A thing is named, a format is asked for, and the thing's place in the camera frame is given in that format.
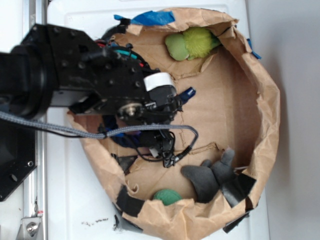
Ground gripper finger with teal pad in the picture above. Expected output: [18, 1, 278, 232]
[143, 72, 182, 110]

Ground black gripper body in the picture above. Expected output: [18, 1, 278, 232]
[44, 25, 183, 165]

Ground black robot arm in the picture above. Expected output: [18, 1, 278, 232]
[0, 24, 192, 168]

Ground lime green fuzzy plush toy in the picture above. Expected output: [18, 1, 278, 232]
[164, 27, 221, 61]

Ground brown paper bag basket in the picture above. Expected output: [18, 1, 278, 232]
[81, 7, 280, 240]

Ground blue painter tape strip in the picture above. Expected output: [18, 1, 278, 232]
[129, 10, 176, 27]

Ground grey plush toy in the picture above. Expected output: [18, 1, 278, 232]
[181, 148, 236, 204]

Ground green ball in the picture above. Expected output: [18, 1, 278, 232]
[153, 189, 182, 206]

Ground black tape piece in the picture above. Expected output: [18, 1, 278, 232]
[116, 185, 145, 217]

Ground grey braided cable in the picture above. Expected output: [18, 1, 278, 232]
[0, 111, 200, 163]

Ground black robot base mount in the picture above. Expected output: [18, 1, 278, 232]
[0, 120, 36, 202]

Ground aluminium rail frame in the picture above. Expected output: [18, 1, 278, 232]
[16, 0, 49, 240]

